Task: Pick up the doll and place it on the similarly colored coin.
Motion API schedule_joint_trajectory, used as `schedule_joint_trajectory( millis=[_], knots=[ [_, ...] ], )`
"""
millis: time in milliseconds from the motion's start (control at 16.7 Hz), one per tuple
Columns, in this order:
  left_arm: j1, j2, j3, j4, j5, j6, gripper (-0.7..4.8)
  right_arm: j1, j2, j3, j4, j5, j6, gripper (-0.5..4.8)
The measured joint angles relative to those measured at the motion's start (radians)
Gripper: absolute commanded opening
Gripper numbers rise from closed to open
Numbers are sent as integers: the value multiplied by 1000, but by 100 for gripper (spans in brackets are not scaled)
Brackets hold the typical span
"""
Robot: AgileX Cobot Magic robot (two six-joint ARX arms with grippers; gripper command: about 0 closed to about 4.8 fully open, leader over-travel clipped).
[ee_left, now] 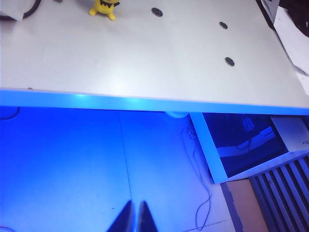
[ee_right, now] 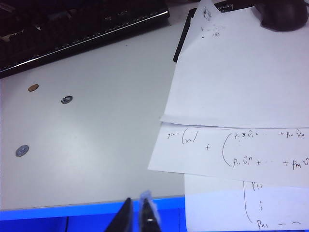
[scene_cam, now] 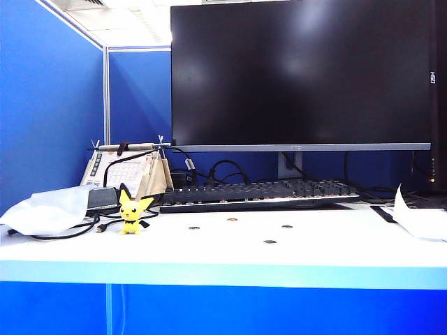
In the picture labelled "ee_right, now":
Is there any white paper with column notes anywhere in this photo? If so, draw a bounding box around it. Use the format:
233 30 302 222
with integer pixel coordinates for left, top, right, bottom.
184 173 309 232

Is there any blue desk panel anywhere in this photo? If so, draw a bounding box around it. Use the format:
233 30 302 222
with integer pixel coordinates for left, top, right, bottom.
0 195 186 232

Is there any black desk pad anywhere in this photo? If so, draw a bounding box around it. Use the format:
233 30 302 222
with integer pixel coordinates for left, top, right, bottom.
173 2 234 63

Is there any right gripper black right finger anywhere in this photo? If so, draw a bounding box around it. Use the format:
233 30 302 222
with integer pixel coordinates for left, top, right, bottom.
139 190 163 232

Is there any black computer mouse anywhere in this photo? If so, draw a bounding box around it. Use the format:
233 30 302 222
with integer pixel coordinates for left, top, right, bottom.
259 0 309 32

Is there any white paper with small sketch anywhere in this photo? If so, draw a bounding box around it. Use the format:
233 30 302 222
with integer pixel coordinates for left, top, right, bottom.
159 0 309 129

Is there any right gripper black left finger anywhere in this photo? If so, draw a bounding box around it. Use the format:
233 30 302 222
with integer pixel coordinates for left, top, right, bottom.
103 197 134 232

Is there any black computer keyboard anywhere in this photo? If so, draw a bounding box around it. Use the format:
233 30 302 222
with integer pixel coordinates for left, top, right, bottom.
0 0 170 79

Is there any white paper with bracketed formulas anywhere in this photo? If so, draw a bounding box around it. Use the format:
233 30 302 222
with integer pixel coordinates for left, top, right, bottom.
147 121 309 189

